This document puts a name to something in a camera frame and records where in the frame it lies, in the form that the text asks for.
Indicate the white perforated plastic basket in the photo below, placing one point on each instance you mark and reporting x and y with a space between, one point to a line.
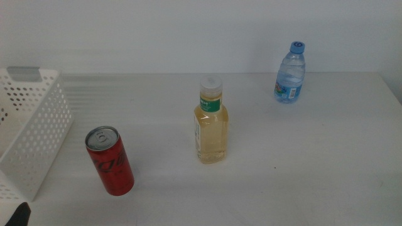
34 132

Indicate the red soda can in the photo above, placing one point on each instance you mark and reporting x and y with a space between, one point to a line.
111 166

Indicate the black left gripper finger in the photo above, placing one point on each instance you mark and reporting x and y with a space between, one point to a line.
20 216

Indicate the yellow juice bottle white cap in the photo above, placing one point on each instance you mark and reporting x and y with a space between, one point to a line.
212 138

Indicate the clear water bottle blue cap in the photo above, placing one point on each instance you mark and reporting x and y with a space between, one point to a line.
290 75

